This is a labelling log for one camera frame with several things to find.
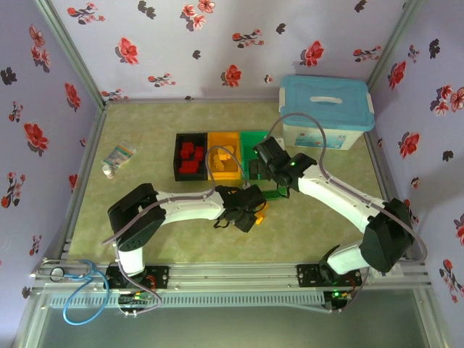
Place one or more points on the storage box with blue lid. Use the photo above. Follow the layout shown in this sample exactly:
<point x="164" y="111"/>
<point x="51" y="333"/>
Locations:
<point x="326" y="105"/>

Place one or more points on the aluminium frame post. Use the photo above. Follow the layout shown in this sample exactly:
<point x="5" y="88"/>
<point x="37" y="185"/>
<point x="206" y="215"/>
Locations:
<point x="69" y="50"/>
<point x="395" y="40"/>

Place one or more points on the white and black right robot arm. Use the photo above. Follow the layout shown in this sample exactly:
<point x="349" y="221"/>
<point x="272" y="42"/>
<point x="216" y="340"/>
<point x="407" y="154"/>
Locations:
<point x="337" y="197"/>

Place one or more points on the aluminium table side rail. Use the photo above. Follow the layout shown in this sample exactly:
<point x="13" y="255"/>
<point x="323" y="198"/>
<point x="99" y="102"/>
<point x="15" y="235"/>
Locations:
<point x="87" y="156"/>
<point x="377" y="163"/>

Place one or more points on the orange lego brick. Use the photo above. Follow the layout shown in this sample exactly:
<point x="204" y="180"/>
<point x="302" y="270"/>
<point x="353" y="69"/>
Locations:
<point x="229" y="149"/>
<point x="259" y="217"/>

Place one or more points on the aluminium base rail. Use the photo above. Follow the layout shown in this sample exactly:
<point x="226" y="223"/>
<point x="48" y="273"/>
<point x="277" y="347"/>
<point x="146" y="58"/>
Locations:
<point x="232" y="277"/>

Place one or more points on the black plastic bin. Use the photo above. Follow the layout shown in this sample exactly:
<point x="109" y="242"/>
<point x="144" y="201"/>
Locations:
<point x="177" y="159"/>

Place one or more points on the green plastic bin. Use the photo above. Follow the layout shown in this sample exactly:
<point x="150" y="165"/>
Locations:
<point x="248" y="139"/>

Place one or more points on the small white bottle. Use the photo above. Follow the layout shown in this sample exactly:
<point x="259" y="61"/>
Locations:
<point x="108" y="172"/>

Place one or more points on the green lego brick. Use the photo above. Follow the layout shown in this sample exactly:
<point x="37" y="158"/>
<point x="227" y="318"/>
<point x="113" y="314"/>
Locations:
<point x="270" y="195"/>

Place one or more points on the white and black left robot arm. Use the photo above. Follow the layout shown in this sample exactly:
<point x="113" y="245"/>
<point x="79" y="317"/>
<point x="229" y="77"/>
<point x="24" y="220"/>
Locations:
<point x="188" y="208"/>

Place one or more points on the round silver disc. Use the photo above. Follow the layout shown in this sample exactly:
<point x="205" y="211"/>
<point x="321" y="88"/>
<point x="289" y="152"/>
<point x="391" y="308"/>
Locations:
<point x="57" y="273"/>

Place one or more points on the yellow lego brick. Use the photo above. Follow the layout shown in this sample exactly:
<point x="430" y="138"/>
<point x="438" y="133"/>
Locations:
<point x="219" y="162"/>

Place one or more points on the yellow plastic bin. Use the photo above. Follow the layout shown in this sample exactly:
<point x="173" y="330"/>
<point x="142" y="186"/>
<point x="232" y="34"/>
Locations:
<point x="217" y="139"/>

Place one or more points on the red lego brick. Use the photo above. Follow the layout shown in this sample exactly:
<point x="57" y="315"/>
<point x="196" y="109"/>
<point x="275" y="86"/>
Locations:
<point x="187" y="149"/>
<point x="199" y="153"/>
<point x="188" y="167"/>

